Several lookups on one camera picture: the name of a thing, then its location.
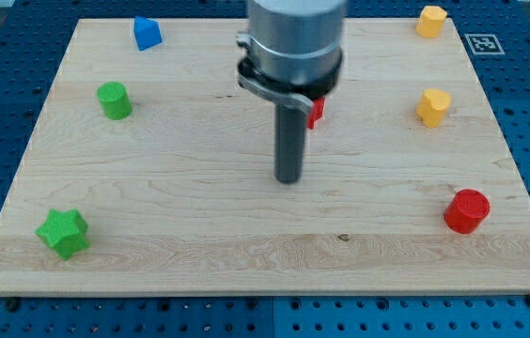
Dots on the green star block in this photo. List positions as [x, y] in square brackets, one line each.
[64, 232]

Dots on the yellow hexagon block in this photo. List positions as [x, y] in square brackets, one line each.
[431, 21]

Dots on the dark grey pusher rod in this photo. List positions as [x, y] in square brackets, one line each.
[290, 125]

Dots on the white fiducial marker tag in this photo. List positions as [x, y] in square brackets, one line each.
[484, 44]

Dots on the blue triangular block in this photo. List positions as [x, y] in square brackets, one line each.
[147, 33]

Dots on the red cylinder block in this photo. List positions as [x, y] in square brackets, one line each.
[467, 210]

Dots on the red block behind rod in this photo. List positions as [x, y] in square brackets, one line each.
[316, 113]

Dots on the green cylinder block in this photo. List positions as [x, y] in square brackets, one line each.
[114, 101]

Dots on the yellow heart block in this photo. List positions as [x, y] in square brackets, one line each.
[433, 106]

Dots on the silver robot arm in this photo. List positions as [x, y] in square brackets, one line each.
[293, 57]

